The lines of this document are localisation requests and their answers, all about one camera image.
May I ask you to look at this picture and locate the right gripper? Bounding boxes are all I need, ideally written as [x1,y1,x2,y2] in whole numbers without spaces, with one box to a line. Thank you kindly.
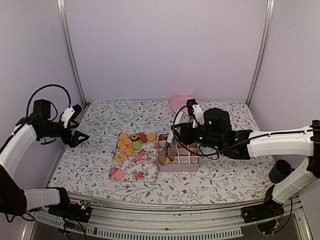
[171,122,223,152]

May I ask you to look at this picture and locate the metal tongs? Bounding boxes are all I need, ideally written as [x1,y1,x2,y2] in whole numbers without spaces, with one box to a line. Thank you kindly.
[156,132,176,165]

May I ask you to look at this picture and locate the compartment tin box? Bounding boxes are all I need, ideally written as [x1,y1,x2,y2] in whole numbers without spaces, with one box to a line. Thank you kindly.
[158,142,200,173]

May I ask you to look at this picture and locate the floral cookie tray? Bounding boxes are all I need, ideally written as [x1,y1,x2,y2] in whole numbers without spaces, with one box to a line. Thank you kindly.
[108,132,159,182]

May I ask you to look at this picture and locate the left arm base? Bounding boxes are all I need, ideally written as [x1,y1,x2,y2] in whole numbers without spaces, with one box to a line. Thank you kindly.
[48,187,92,223]

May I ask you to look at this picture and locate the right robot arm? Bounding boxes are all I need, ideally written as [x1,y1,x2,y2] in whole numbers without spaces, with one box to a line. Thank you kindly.
[171,105,320,218]

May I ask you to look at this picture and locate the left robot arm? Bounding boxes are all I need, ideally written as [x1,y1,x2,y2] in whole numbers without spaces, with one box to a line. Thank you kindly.
[0,84,89,217]

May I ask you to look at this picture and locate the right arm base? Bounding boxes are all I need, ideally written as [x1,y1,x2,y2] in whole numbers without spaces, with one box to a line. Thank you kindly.
[240,199,285,223]

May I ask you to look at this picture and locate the pink plate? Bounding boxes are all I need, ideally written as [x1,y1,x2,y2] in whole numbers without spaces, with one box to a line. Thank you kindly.
[169,95,200,113]

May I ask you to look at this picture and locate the round biscuit top right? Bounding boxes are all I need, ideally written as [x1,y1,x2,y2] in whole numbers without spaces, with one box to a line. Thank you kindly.
[146,133,157,142]

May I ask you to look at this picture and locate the round cream sandwich cookie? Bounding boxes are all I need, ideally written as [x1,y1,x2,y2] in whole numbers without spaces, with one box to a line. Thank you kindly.
[160,157,170,166]

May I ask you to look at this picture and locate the floral tablecloth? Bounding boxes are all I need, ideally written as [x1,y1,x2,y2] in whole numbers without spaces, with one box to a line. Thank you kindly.
[48,100,275,205]

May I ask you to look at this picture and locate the green sandwich cookie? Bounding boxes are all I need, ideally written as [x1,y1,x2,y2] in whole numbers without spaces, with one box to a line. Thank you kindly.
[133,141,143,150]

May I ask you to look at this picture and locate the chocolate sprinkle donut cookie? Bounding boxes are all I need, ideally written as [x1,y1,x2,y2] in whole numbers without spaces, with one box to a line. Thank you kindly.
[130,134,140,142]

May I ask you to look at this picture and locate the pink round cookie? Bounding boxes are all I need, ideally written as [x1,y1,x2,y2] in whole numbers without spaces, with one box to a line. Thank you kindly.
[113,170,125,180]

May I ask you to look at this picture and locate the dark blue cup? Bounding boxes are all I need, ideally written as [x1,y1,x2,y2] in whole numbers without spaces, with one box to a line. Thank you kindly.
[268,159,295,184]

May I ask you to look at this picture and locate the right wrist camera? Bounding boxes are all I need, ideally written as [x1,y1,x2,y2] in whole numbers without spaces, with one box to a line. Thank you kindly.
[186,99,205,128]

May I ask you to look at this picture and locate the front aluminium rail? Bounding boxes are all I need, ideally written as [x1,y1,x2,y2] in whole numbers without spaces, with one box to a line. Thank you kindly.
[21,196,314,240]

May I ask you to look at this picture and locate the left aluminium post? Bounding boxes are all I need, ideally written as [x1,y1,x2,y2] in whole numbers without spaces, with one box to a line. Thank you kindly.
[56,0,87,106]

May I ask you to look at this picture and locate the aluminium post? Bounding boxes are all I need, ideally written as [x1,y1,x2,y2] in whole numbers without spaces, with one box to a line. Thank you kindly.
[246,0,275,108]
[56,0,87,106]

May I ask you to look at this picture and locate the right aluminium post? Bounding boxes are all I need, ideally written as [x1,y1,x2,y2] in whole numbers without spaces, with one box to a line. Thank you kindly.
[246,0,275,108]

